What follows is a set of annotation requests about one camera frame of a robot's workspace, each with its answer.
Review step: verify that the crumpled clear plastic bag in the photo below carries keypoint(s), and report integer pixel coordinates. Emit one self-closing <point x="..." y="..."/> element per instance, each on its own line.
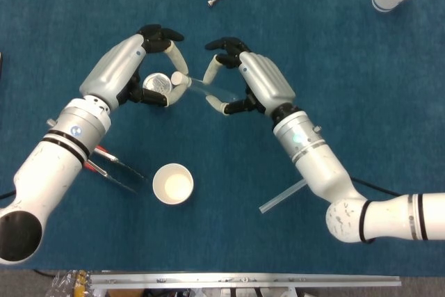
<point x="66" y="284"/>

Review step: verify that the single white paper cup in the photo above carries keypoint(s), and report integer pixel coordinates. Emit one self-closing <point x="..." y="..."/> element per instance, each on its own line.
<point x="172" y="185"/>

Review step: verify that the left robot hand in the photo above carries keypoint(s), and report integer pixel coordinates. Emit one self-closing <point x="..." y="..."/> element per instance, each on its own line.
<point x="114" y="67"/>

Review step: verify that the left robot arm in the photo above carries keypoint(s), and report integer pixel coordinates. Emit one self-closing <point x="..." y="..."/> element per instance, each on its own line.
<point x="52" y="172"/>

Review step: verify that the white bottle cap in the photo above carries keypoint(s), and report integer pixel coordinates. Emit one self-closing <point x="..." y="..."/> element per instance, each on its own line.
<point x="178" y="78"/>

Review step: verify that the clear flat plastic strip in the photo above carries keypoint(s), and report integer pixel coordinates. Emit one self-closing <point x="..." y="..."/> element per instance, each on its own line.
<point x="278" y="199"/>

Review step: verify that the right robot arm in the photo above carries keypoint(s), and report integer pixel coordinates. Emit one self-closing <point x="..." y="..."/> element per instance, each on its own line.
<point x="313" y="161"/>

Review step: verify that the aluminium frame rail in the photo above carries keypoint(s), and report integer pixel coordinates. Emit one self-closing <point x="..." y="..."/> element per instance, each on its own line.
<point x="243" y="279"/>

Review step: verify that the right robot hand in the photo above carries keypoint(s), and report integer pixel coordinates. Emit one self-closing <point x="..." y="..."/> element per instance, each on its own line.
<point x="264" y="78"/>

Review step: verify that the teal table cloth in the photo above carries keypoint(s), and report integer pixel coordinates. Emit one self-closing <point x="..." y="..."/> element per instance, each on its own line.
<point x="52" y="15"/>

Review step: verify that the clear glass test tube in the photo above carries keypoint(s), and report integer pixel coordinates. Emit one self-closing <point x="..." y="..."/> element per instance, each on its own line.
<point x="222" y="92"/>

